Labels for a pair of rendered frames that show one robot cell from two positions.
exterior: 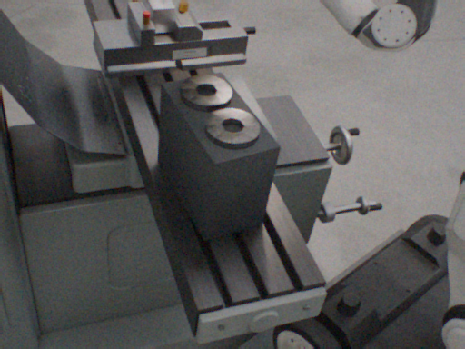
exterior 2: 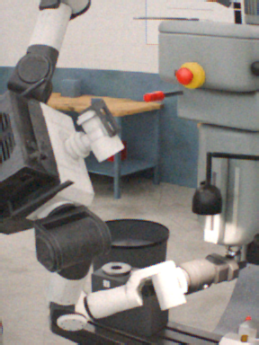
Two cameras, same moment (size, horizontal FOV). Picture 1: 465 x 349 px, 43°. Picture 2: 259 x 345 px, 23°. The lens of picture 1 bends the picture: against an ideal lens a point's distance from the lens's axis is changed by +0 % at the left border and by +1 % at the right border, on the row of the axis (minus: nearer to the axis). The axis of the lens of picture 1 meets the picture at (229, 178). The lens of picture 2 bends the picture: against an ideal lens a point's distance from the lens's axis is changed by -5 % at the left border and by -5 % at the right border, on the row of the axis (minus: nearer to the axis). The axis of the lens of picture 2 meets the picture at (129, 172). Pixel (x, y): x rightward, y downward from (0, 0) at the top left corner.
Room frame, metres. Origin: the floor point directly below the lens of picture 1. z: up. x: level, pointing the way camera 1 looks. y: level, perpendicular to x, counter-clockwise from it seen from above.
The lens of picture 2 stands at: (2.44, -0.77, 1.90)
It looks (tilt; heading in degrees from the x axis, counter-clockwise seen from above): 15 degrees down; 154
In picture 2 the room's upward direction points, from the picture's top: straight up
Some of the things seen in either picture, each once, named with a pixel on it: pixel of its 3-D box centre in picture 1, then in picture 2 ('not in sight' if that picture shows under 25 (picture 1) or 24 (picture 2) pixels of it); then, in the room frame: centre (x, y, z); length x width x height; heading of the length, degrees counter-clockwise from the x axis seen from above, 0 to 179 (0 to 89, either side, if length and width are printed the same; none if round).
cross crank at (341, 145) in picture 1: (330, 146); not in sight; (1.35, -0.28, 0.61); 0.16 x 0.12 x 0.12; 115
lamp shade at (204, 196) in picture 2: not in sight; (207, 198); (1.25, 0.01, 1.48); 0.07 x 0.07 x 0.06
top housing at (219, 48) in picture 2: not in sight; (241, 52); (1.13, 0.19, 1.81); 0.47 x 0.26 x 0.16; 115
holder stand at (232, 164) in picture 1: (213, 152); (130, 297); (0.79, 0.04, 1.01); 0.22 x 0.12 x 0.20; 33
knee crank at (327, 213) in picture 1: (350, 207); not in sight; (1.24, -0.36, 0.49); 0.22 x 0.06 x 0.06; 115
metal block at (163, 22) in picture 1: (160, 14); (250, 332); (1.22, 0.22, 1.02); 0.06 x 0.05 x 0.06; 26
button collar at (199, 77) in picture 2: not in sight; (192, 75); (1.23, -0.03, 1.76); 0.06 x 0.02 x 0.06; 25
